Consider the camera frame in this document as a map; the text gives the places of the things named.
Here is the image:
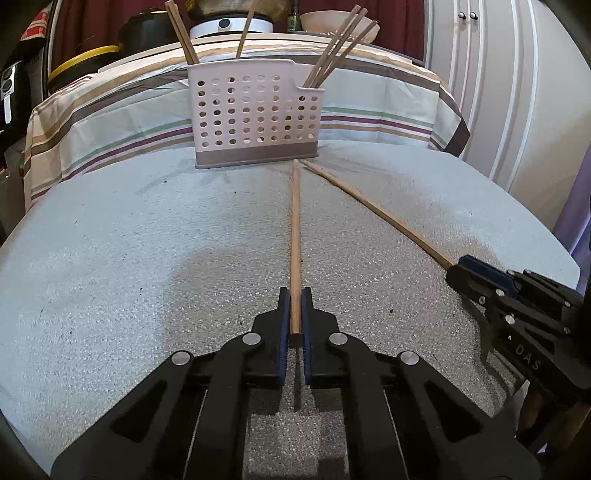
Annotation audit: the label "white cabinet doors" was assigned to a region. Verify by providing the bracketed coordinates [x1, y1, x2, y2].
[425, 0, 590, 228]

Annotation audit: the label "yellow black flat grill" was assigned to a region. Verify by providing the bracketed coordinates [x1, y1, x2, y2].
[47, 45, 120, 94]

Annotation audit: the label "wooden chopstick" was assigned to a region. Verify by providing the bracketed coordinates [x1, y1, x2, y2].
[235, 0, 259, 59]
[304, 4, 362, 88]
[304, 161, 453, 270]
[164, 1, 199, 65]
[311, 20, 380, 88]
[290, 160, 301, 335]
[304, 5, 368, 88]

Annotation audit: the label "striped tablecloth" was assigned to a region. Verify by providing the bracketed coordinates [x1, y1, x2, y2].
[21, 43, 470, 207]

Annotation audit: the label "black pot yellow lid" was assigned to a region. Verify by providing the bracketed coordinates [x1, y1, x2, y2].
[118, 10, 177, 57]

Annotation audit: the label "black air fryer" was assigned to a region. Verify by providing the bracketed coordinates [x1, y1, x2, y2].
[1, 61, 32, 153]

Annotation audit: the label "white mixing bowl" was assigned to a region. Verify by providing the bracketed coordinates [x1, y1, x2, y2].
[300, 10, 381, 43]

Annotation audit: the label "white perforated utensil basket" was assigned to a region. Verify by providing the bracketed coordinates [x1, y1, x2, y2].
[187, 58, 324, 169]

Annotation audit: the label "white induction cooker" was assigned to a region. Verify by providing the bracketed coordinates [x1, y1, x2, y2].
[189, 14, 273, 39]

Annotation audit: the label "olive oil bottle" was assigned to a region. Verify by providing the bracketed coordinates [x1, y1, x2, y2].
[287, 0, 301, 33]

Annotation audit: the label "dark red curtain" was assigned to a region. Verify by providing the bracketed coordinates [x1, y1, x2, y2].
[51, 0, 425, 68]

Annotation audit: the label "steel frying pan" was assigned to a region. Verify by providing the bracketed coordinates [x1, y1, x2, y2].
[184, 0, 291, 22]

